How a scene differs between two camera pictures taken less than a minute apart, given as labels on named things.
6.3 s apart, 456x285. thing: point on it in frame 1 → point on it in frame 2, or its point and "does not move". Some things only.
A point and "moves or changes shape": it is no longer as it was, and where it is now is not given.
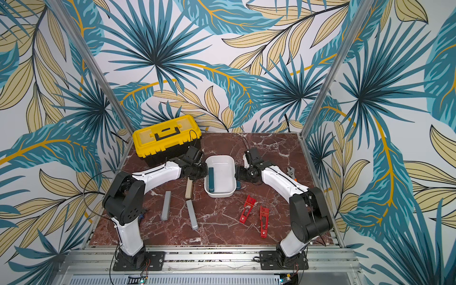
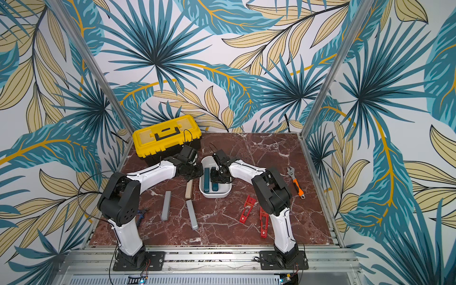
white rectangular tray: (224, 176) moves or changes shape
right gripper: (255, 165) → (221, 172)
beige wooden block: (189, 190) does not move
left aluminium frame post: (126, 122) does not move
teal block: (211, 180) moves or changes shape
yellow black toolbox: (159, 142) does not move
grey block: (192, 214) does not move
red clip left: (249, 205) does not move
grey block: (167, 205) does not move
